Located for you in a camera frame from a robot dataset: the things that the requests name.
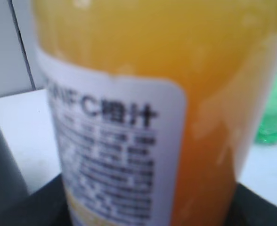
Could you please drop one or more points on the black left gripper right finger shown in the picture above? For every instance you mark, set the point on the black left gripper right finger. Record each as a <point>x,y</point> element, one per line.
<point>249,209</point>

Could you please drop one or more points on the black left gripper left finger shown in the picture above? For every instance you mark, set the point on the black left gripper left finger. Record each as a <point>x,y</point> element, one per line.
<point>46,207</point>

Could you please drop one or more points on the NFC orange juice bottle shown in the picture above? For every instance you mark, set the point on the NFC orange juice bottle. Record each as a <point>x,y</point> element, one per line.
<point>155,103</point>

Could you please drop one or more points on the dark red wine bottle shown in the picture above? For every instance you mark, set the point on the dark red wine bottle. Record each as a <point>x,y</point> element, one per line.
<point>12,185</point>

